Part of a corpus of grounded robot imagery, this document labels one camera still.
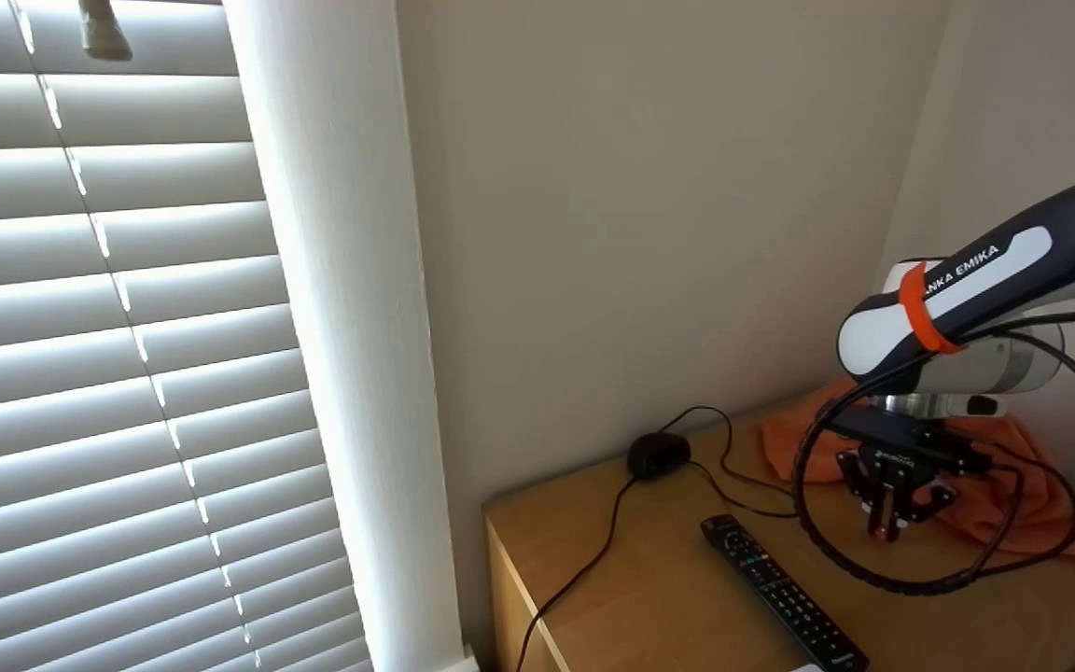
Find black remote control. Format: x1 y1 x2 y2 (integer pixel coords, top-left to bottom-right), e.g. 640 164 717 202
700 514 871 672

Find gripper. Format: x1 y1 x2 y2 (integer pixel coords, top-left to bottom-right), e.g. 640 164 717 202
837 442 959 542

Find black power adapter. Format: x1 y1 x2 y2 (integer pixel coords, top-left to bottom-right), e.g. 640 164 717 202
627 430 692 481

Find black cable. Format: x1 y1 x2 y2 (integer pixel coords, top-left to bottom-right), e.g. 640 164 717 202
659 405 800 521
513 474 638 672

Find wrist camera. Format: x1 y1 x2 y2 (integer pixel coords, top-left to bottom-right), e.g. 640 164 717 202
823 401 992 473

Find blind cord tassel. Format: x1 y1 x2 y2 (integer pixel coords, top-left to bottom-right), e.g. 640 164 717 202
78 0 134 63

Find orange cloth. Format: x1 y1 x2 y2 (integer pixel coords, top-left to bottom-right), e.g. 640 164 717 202
760 377 1075 561

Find white window blinds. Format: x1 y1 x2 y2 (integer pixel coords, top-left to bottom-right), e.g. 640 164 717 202
0 0 376 672

